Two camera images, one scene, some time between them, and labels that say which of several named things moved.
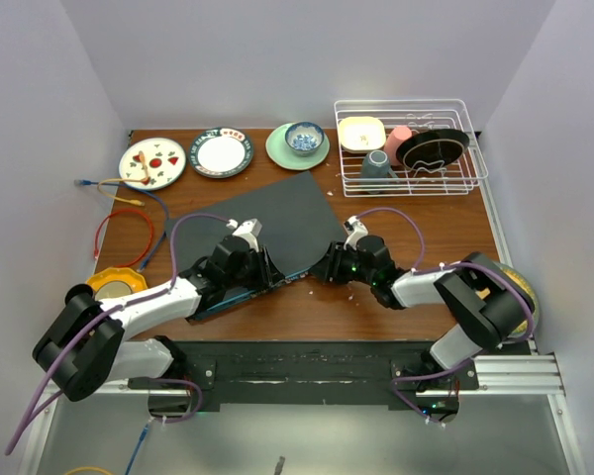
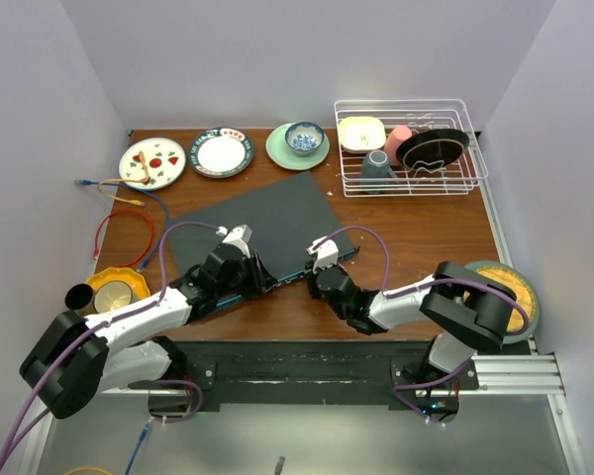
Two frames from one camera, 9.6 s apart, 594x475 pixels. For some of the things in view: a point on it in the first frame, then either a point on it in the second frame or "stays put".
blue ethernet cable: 144,263 stays put
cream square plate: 361,134 stays put
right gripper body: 346,265 to 314,289
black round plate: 432,148 stays put
